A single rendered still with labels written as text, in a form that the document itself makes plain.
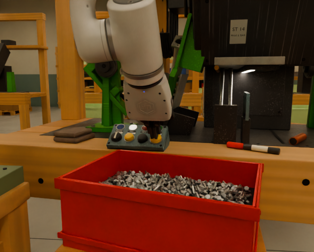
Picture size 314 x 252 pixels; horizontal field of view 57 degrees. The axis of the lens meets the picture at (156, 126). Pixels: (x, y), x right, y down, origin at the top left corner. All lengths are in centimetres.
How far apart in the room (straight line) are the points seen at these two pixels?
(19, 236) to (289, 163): 62
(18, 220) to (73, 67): 89
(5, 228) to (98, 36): 43
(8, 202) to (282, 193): 59
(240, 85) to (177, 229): 73
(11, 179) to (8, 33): 1232
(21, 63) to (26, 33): 113
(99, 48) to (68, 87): 94
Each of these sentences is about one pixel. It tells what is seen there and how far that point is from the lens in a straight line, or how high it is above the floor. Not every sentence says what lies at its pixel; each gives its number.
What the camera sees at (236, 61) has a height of 112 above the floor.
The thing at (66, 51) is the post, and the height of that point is 121.
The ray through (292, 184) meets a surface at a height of 84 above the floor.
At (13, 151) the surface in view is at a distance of 90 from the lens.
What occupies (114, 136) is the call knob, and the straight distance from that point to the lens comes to 75.
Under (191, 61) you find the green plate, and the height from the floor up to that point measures 113.
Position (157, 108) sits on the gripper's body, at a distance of 62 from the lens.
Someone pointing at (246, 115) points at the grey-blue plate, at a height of 98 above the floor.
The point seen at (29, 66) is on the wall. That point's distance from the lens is 1245.
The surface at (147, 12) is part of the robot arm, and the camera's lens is 52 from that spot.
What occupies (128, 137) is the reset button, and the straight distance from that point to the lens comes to 74.
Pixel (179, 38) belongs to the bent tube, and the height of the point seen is 121.
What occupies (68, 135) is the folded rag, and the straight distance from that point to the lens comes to 85.
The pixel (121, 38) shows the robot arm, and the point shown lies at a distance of 53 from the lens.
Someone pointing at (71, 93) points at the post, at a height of 101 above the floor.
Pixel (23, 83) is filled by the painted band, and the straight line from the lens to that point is 1259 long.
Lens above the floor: 108
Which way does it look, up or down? 9 degrees down
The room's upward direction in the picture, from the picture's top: straight up
